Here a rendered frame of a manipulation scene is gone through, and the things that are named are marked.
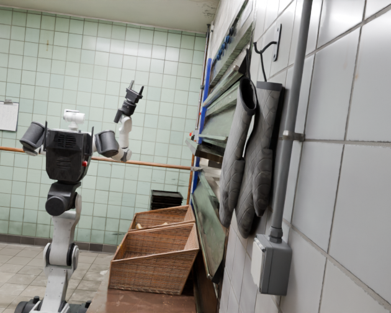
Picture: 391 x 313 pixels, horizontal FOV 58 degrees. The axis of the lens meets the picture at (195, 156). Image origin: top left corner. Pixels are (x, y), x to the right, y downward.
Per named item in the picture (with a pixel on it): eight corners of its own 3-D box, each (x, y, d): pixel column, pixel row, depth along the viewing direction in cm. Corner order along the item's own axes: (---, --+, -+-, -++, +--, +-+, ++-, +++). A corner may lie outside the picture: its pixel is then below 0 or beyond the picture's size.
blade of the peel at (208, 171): (204, 176, 248) (205, 172, 248) (198, 167, 303) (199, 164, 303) (254, 181, 251) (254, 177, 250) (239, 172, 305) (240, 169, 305)
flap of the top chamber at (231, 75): (205, 108, 305) (215, 87, 304) (243, 73, 127) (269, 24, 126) (200, 105, 304) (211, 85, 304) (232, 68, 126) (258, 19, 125)
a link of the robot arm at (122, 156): (127, 167, 246) (118, 155, 225) (110, 162, 248) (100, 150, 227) (133, 152, 249) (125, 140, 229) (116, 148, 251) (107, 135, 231)
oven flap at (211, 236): (194, 196, 309) (205, 176, 309) (217, 283, 131) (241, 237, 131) (190, 194, 309) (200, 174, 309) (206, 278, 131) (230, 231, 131)
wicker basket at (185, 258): (192, 260, 248) (197, 222, 246) (195, 297, 192) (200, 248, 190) (123, 253, 246) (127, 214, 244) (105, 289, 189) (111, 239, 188)
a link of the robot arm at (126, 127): (132, 117, 230) (131, 135, 238) (126, 112, 236) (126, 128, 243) (123, 119, 227) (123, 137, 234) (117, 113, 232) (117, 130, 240)
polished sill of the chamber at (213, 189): (205, 172, 309) (205, 168, 309) (242, 228, 130) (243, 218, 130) (198, 172, 309) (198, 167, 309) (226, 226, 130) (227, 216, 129)
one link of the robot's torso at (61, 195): (65, 217, 198) (68, 187, 197) (42, 215, 197) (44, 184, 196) (79, 207, 226) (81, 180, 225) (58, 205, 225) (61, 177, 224)
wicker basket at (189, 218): (187, 235, 309) (191, 204, 307) (192, 258, 253) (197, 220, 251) (132, 229, 305) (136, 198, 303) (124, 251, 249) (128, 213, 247)
